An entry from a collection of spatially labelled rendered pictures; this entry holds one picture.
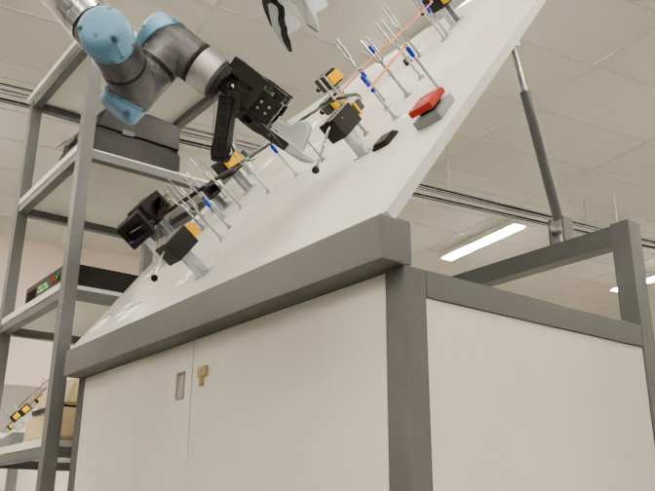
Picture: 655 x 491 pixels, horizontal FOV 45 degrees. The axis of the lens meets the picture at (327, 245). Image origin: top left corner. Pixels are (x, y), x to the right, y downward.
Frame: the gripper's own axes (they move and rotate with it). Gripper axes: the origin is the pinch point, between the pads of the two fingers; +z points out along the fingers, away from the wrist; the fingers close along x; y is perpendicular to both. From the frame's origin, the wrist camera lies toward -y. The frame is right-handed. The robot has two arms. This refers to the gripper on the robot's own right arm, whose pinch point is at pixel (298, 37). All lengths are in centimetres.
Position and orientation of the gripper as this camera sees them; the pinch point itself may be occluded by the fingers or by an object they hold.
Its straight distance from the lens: 145.1
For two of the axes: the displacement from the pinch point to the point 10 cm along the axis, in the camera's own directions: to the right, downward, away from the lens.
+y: 7.3, -2.8, 6.2
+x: -5.8, 2.2, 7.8
